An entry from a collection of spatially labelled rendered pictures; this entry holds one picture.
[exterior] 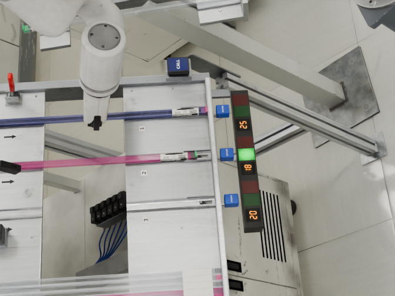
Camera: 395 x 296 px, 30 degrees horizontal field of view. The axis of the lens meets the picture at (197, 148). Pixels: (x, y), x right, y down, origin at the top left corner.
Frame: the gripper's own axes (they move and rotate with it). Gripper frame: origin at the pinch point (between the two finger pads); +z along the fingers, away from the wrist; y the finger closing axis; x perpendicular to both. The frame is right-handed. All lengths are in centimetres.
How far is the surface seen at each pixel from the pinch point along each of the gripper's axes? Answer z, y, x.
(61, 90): 2.4, -8.1, -7.5
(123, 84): -1.3, -8.1, 6.4
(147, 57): 103, -85, 27
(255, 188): -3.9, 18.9, 34.4
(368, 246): 44, 16, 81
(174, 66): -6.7, -10.0, 17.8
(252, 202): -3.7, 22.3, 33.5
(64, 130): 175, -89, -5
